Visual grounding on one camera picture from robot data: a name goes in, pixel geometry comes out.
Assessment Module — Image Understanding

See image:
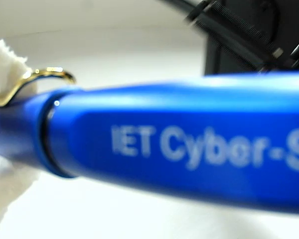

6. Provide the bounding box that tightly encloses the blue pen with gold clip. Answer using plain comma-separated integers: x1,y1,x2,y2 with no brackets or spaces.
0,66,299,215

